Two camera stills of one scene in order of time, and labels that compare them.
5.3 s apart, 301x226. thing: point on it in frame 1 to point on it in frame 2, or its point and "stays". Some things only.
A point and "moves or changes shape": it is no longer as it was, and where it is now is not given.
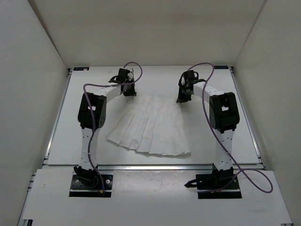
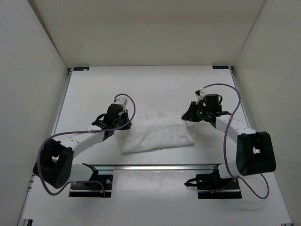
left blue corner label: x=81 y=68 stays
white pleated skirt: x=153 y=125 moves or changes shape
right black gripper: x=180 y=98 to x=190 y=116
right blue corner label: x=221 y=67 stays
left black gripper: x=131 y=93 to x=125 y=113
